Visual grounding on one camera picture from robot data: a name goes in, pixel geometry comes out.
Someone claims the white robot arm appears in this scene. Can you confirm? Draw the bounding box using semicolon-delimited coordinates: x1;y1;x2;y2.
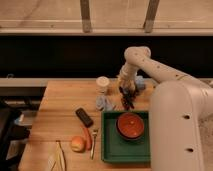
119;46;213;171

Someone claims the white plastic cup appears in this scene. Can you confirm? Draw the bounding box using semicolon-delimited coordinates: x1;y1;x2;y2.
96;76;110;94

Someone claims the crumpled blue cloth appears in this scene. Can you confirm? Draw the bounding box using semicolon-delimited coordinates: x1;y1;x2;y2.
96;95;115;111

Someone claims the red bowl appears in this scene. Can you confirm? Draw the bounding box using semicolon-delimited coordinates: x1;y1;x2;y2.
116;112;145;140

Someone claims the black rectangular block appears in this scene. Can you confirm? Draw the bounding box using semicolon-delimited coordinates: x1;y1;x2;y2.
75;108;93;127

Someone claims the green plastic tray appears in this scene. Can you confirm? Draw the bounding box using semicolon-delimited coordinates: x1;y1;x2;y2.
101;111;151;164

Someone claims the orange carrot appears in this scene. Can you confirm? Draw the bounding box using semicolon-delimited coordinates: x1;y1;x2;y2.
82;126;92;150

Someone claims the red yellow apple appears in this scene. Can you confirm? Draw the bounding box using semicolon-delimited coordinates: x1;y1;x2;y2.
71;136;85;152

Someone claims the white plastic knife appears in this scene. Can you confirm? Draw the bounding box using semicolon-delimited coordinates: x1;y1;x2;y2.
45;154;56;171

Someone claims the black equipment at left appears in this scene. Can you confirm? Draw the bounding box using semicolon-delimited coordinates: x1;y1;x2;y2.
0;100;30;171

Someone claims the cream handled knife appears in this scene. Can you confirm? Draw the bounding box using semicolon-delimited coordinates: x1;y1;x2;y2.
56;141;66;171

